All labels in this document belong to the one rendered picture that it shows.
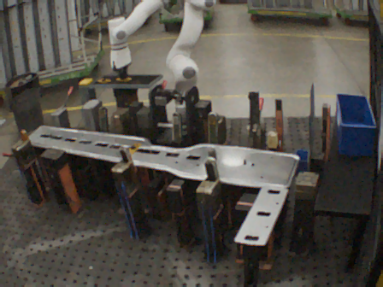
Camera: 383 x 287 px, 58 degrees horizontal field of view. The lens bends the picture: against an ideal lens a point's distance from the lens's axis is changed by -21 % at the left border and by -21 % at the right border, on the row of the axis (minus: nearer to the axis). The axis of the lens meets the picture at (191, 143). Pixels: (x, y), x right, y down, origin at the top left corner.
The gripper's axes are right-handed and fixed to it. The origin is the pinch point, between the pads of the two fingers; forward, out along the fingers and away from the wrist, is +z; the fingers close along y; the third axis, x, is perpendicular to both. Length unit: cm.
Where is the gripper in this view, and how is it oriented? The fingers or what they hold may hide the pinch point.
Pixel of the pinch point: (123, 74)
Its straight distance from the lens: 205.3
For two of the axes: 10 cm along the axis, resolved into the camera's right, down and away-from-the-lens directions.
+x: 7.7, 2.3, -5.9
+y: -6.2, 4.5, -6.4
